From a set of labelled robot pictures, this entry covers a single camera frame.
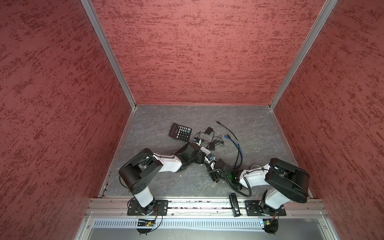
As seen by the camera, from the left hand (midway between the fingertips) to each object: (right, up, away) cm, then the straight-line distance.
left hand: (202, 157), depth 92 cm
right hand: (+3, -6, -3) cm, 8 cm away
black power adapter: (+5, +16, +12) cm, 21 cm away
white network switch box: (+2, +4, +2) cm, 5 cm away
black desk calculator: (-15, +15, +10) cm, 23 cm away
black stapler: (+16, -19, -20) cm, 31 cm away
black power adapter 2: (+7, +6, +5) cm, 10 cm away
